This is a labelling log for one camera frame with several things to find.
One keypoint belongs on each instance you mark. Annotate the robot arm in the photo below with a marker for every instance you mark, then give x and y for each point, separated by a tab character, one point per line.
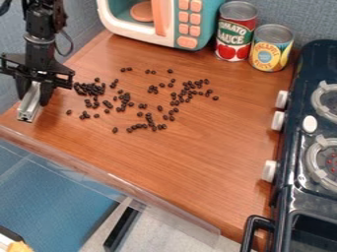
40	19

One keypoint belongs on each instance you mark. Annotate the pile of black bits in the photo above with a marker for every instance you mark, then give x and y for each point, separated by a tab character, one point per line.
140	98

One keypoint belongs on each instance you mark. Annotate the silver metal bar tool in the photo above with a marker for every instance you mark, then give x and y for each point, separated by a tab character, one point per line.
30	102

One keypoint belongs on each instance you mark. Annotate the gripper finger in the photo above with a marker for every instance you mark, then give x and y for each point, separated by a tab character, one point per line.
47	94
22	88

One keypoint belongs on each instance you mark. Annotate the red tomato sauce can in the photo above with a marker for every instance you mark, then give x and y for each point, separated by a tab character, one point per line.
236	31

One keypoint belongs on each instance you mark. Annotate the toy microwave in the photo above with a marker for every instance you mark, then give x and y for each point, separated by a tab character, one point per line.
162	20

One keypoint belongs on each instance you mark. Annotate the toy stove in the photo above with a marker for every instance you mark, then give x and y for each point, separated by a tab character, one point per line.
303	157

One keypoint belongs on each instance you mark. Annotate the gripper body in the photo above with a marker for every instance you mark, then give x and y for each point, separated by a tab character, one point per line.
37	64

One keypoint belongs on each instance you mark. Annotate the yellow pineapple can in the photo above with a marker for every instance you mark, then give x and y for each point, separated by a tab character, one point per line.
271	47

